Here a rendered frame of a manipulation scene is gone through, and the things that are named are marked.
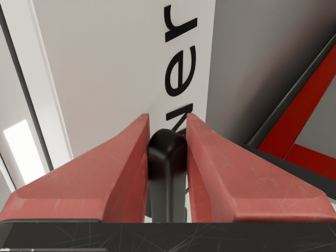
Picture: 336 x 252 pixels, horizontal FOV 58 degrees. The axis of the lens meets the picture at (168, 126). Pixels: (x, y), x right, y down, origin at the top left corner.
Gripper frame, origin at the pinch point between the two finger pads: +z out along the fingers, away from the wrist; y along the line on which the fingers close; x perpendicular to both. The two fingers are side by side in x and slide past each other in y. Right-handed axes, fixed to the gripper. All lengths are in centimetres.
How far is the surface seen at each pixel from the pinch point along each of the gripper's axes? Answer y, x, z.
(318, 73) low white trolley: -23.4, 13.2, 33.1
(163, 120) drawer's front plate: 0.2, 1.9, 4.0
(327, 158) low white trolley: -16.6, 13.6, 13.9
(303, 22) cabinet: -19.1, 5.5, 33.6
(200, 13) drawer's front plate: -1.7, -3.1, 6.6
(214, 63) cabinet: -3.7, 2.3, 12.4
